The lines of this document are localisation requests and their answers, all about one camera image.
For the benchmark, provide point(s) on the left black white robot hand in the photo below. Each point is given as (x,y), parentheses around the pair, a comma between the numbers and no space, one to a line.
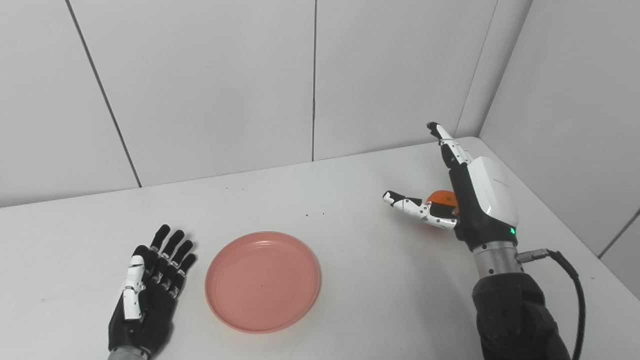
(150,310)

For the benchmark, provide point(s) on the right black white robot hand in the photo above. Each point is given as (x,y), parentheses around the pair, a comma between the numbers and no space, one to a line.
(482,205)

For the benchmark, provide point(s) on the orange fruit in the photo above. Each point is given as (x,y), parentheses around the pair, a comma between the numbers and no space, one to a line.
(442,197)

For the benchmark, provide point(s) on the pink round plate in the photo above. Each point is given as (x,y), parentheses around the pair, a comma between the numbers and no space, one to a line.
(262,282)

